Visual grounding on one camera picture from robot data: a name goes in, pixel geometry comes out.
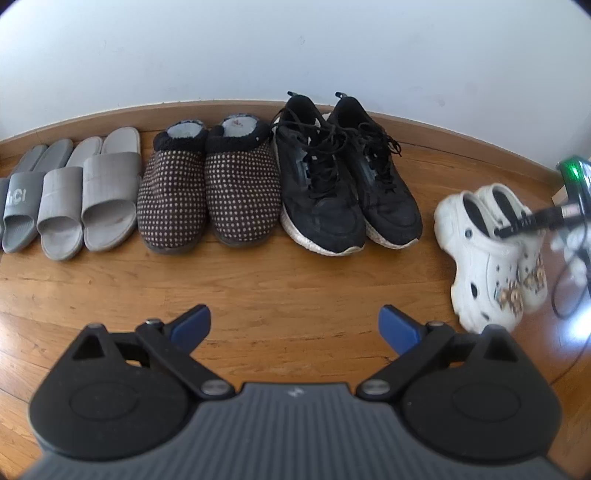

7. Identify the black sneaker with white sole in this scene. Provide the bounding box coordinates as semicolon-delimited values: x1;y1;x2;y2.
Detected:
270;95;368;257
323;91;423;250

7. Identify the light grey open-toe slipper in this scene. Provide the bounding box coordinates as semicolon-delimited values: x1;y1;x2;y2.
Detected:
36;137;103;261
82;127;143;253

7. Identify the brown dotted house slipper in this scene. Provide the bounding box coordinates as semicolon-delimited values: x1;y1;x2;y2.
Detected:
137;120;208;256
203;114;281;246

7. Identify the white clog with charms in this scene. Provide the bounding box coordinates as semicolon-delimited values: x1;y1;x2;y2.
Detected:
475;183;549;315
434;191;532;333

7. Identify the person's right forearm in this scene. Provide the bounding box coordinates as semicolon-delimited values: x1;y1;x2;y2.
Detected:
551;224;591;289

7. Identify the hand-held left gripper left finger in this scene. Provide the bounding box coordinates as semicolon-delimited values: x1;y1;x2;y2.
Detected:
67;303;236;400

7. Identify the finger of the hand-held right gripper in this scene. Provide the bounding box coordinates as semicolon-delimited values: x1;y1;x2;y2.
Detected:
493;204;581;239

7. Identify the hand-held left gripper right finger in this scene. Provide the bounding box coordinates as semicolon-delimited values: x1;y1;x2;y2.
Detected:
356;304;525;400

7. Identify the dark grey rubber slide slipper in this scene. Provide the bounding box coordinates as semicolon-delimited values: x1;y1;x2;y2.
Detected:
1;138;75;254
0;144;48;241

